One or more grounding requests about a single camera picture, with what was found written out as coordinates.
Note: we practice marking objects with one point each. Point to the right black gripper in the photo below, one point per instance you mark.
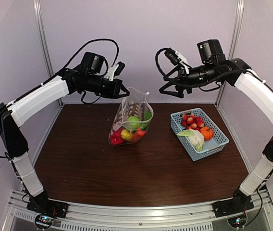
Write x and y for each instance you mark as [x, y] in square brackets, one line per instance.
[179, 93]

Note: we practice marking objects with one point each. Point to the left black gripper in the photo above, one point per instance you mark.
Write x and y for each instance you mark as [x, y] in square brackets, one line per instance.
[114, 92]

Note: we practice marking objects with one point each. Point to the clear polka dot zip bag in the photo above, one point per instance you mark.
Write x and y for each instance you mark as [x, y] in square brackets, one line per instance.
[136, 104]

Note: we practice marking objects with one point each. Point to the green toy apple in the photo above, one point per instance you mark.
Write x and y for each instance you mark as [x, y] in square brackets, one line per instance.
[134, 122]

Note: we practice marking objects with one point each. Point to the yellow toy pear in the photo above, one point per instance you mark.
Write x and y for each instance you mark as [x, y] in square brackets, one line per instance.
[126, 135]

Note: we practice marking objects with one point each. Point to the orange toy carrot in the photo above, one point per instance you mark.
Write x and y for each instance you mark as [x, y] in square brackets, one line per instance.
[141, 130]

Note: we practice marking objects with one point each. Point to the red toy bell pepper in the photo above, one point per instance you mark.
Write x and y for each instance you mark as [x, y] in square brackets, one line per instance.
[116, 138]

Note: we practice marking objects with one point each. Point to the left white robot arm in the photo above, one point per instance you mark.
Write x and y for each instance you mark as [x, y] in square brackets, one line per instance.
[16, 113]

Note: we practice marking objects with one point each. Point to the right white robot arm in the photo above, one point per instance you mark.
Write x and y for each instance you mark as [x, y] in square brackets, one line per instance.
[216, 68]

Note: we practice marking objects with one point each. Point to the orange toy pumpkin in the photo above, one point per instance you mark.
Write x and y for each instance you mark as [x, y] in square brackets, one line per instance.
[207, 133]

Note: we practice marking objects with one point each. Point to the toy cabbage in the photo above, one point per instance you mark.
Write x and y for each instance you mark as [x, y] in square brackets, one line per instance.
[195, 138]

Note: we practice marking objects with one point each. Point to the blue plastic basket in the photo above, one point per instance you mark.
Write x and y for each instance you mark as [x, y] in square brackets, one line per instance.
[216, 144]

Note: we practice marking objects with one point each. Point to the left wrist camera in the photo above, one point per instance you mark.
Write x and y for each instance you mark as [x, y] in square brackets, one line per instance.
[114, 71]

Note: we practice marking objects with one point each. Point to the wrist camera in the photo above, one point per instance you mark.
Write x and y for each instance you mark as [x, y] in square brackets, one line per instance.
[114, 71]
[177, 58]

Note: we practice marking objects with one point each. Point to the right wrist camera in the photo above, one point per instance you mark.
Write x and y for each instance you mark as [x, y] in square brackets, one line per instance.
[177, 58]

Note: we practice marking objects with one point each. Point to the right aluminium frame post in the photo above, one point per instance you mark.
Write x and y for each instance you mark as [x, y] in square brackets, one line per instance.
[239, 15]

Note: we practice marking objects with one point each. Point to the aluminium frame post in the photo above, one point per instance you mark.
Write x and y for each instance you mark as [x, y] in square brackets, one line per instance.
[239, 15]
[42, 37]

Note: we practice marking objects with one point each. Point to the left aluminium frame post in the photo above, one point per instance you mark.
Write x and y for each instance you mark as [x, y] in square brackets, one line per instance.
[42, 37]

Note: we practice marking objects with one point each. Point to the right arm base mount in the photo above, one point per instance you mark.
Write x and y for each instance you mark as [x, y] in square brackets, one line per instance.
[232, 211]

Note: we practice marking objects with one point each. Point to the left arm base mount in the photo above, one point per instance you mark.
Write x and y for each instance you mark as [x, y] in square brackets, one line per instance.
[48, 210]

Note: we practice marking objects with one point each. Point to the aluminium front rail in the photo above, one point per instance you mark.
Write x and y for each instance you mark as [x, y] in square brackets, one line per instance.
[191, 217]

